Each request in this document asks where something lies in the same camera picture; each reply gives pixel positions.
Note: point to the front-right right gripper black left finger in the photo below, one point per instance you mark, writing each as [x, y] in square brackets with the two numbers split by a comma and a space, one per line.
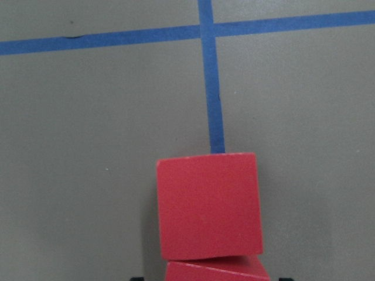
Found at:
[137, 278]

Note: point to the front-right right gripper black right finger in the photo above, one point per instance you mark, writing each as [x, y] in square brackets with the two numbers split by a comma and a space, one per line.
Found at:
[285, 279]

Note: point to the red block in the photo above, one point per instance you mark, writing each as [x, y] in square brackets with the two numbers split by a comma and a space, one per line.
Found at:
[242, 268]
[209, 206]

